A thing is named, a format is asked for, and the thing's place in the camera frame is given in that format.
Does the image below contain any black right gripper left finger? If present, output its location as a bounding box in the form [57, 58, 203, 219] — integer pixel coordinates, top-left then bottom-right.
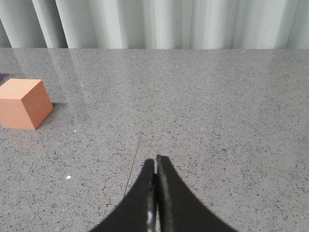
[92, 159, 156, 232]

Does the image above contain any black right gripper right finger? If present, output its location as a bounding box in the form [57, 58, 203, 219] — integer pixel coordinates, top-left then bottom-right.
[157, 155, 235, 232]

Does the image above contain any orange foam cube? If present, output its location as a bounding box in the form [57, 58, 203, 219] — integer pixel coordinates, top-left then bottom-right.
[0, 78, 53, 130]

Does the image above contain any pale green curtain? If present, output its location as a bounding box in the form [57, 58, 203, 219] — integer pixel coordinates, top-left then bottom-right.
[0, 0, 309, 49]

